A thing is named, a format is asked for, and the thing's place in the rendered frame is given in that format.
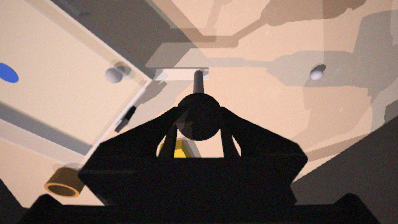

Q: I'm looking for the small silver ball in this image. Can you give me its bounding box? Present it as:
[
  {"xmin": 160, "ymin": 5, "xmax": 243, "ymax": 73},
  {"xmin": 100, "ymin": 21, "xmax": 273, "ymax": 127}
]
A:
[{"xmin": 310, "ymin": 69, "xmax": 324, "ymax": 80}]

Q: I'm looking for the yellow block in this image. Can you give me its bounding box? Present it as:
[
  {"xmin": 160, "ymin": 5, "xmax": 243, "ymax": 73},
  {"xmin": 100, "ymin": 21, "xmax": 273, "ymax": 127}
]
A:
[{"xmin": 159, "ymin": 140, "xmax": 191, "ymax": 157}]

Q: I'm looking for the brown hollow cylinder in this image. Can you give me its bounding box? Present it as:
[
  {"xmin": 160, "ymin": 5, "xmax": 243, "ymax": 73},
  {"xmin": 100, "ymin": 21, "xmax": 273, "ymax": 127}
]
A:
[{"xmin": 44, "ymin": 167, "xmax": 85, "ymax": 198}]

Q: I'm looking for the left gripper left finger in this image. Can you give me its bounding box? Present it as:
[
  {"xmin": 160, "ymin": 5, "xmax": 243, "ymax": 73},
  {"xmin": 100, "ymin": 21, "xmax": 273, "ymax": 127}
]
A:
[{"xmin": 90, "ymin": 107, "xmax": 178, "ymax": 157}]

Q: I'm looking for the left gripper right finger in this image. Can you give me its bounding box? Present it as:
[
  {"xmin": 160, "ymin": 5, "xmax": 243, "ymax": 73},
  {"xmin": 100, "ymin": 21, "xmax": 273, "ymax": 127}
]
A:
[{"xmin": 220, "ymin": 106, "xmax": 308, "ymax": 186}]

